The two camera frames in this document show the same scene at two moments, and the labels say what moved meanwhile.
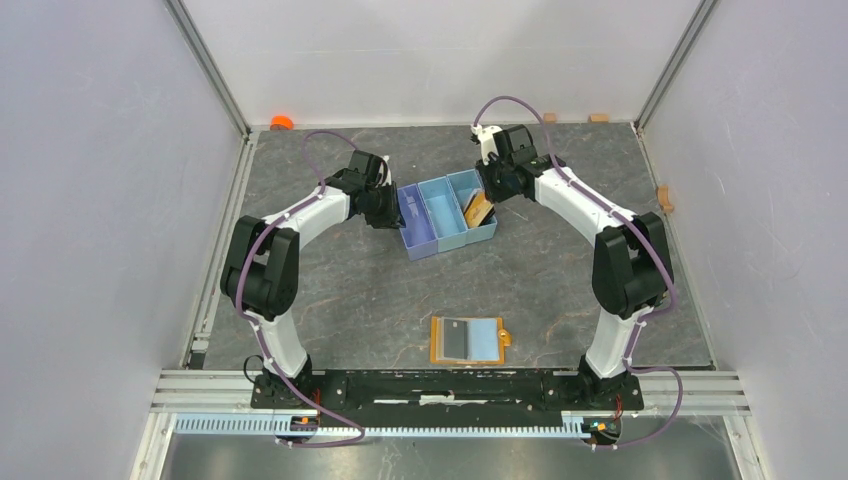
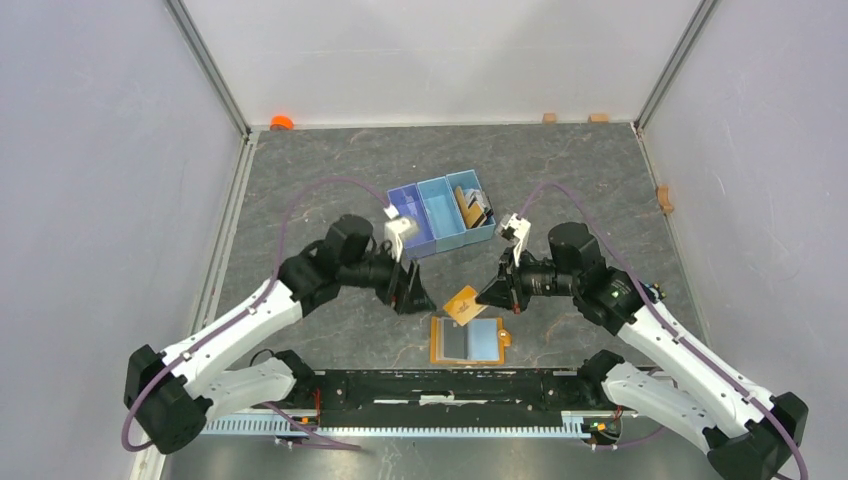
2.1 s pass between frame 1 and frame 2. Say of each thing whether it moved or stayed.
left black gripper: moved
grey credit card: stayed
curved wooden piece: stayed
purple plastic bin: stayed
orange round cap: stayed
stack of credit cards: moved
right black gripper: moved
